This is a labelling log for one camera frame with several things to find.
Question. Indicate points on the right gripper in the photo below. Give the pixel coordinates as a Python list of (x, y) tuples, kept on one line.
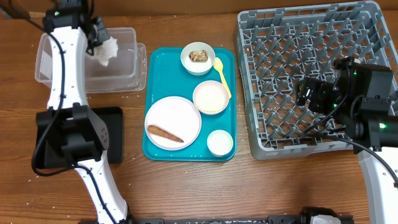
[(319, 94)]

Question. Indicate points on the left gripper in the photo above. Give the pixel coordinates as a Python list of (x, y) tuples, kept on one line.
[(104, 33)]

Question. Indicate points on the white napkin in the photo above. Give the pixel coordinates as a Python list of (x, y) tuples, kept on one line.
[(106, 51)]

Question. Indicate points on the small white bowl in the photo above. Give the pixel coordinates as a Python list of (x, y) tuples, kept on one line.
[(197, 68)]

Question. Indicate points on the brown food piece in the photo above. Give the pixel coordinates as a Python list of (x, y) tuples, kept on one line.
[(198, 56)]

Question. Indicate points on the white bowl with rice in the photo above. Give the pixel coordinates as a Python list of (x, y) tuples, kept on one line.
[(210, 97)]

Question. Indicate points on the white cup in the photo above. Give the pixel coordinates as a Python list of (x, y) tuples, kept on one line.
[(220, 143)]

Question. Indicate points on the carrot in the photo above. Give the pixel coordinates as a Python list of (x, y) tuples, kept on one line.
[(153, 129)]

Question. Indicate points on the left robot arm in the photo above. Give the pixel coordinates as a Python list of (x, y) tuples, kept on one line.
[(68, 24)]

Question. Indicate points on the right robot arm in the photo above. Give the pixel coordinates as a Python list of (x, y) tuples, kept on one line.
[(360, 101)]

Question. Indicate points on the grey dishwasher rack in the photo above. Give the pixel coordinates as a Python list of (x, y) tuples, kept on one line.
[(276, 48)]

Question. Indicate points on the black waste tray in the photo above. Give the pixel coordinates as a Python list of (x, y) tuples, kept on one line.
[(113, 133)]

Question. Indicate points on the clear plastic bin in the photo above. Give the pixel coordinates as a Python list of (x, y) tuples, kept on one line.
[(126, 72)]

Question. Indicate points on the yellow plastic spoon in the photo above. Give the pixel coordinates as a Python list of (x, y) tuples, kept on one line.
[(218, 66)]

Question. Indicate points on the large white plate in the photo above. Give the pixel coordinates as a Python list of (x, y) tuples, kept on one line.
[(176, 115)]

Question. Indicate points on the teal serving tray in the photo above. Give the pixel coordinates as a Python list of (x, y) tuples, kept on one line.
[(168, 77)]

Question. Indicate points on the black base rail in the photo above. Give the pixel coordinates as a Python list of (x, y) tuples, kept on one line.
[(308, 215)]

